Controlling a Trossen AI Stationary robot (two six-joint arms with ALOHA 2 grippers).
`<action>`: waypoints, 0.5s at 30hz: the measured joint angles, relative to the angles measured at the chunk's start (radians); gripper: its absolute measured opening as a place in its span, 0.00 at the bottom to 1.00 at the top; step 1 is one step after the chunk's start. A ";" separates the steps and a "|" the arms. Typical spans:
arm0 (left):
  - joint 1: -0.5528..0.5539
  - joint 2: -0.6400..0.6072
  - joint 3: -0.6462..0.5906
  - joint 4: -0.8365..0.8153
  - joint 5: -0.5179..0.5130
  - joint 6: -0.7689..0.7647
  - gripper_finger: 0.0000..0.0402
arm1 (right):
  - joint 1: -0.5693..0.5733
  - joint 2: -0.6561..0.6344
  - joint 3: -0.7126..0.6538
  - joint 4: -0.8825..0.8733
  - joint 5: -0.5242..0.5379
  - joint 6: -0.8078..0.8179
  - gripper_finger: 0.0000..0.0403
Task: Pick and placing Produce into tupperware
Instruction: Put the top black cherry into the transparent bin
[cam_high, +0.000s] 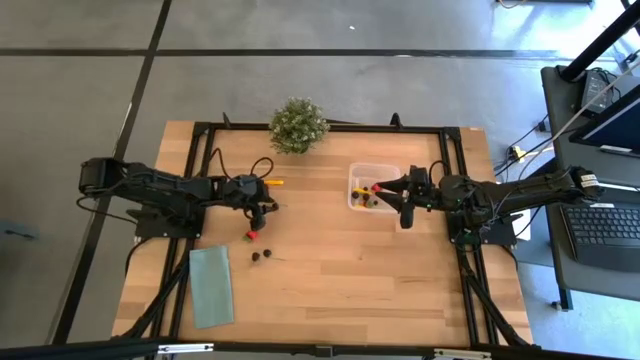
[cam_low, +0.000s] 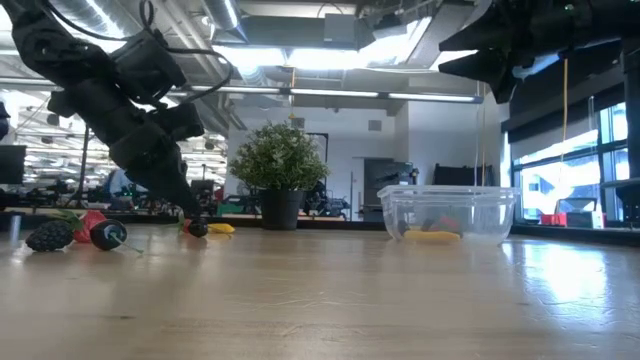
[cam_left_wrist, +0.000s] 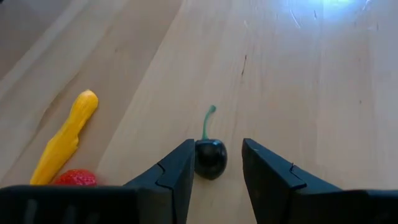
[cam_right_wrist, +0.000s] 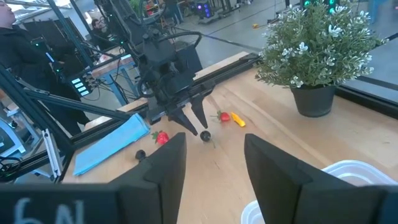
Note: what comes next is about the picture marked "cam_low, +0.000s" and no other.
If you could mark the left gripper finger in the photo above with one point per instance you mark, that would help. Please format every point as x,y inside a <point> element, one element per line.
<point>170,182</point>

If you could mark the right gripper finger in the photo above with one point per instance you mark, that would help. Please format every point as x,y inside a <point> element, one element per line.
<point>480,37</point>
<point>495,67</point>

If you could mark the yellow banana piece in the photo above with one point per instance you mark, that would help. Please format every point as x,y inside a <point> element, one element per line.
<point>222,228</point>

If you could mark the red toy strawberry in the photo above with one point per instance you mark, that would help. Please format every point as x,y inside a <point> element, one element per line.
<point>92,220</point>

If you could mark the clear plastic tupperware container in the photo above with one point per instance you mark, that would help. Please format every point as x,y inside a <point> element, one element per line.
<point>490,215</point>

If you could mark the red toy tomato with stem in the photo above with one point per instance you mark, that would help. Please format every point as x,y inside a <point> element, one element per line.
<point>448,223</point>

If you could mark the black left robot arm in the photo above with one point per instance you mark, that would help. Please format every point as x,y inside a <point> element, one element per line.
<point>50,50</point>

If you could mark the person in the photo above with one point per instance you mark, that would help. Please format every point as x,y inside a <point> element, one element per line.
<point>120,182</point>

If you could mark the small red fruit green stem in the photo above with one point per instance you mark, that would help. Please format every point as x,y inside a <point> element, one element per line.
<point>186,226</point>

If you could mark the green bin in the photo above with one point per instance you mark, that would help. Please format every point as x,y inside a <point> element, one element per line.
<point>230,209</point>

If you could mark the dark toy plum green stem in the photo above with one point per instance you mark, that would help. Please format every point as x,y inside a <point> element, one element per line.
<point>106,234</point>

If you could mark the green plant in black pot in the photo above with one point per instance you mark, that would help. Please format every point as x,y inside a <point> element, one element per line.
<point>277,160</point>

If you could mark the black couch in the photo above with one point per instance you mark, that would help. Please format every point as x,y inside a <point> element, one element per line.
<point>462,175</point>

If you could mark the black monitor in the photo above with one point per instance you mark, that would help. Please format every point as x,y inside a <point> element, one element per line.
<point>12,164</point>

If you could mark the large toy blackberry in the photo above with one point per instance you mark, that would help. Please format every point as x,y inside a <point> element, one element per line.
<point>50,236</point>

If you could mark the grey ceiling unit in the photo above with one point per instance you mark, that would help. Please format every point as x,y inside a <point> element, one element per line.
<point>340,27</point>

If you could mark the black cabinet machine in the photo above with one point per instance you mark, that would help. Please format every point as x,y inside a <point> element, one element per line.
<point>385,175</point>

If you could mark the ceiling light strip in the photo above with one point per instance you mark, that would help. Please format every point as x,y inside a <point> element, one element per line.
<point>330,93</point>

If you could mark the background black robot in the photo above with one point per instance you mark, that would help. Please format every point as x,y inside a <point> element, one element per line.
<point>330,205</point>

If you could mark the red bin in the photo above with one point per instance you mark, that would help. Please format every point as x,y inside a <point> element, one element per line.
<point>552,219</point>

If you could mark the grey box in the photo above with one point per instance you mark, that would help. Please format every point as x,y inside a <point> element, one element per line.
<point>582,212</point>

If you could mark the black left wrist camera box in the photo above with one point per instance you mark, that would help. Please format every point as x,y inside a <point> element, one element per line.
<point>177,120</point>

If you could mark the black frame post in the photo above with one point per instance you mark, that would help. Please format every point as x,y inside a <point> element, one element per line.
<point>632,125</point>

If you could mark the wall vent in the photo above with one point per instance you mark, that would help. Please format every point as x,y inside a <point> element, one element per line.
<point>375,125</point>

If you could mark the silver metal post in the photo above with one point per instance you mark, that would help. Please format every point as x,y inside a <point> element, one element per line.
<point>15,227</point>

